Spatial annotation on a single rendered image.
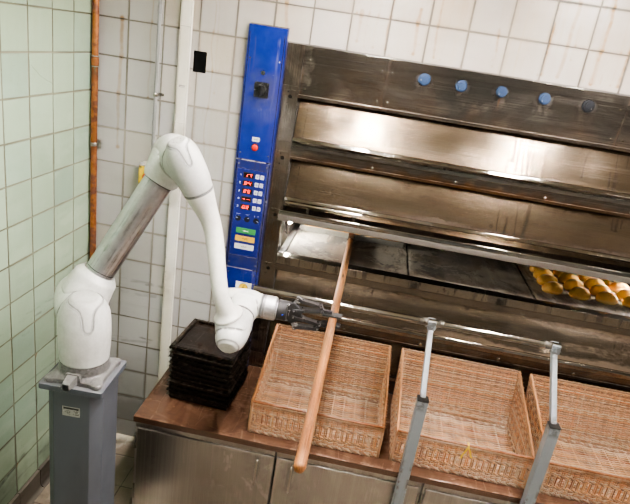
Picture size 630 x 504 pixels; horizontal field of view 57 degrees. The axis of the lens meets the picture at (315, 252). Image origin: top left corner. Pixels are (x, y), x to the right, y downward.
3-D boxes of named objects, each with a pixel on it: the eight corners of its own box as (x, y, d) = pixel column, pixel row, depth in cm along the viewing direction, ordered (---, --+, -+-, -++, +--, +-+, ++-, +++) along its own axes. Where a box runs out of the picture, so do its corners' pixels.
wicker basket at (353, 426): (268, 371, 285) (275, 321, 275) (382, 394, 281) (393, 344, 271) (244, 432, 239) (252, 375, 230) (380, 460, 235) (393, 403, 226)
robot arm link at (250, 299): (264, 308, 220) (255, 331, 209) (224, 300, 221) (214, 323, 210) (265, 286, 213) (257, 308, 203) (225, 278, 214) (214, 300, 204)
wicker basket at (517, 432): (389, 395, 280) (400, 345, 271) (506, 419, 276) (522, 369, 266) (387, 461, 235) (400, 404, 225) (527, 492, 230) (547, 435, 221)
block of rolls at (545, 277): (517, 251, 327) (519, 242, 325) (603, 267, 323) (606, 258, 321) (542, 293, 270) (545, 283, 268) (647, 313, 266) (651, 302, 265)
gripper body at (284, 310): (280, 294, 214) (305, 299, 213) (277, 315, 217) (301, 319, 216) (276, 302, 207) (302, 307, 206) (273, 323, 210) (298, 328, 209)
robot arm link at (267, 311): (263, 312, 218) (278, 315, 218) (257, 322, 210) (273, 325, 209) (266, 290, 215) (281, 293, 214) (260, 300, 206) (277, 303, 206)
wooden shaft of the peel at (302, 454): (304, 476, 136) (306, 466, 135) (291, 474, 136) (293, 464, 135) (352, 244, 296) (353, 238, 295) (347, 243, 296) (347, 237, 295)
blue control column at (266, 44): (276, 306, 486) (314, 35, 413) (295, 309, 485) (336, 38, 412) (205, 456, 305) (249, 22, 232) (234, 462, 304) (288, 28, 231)
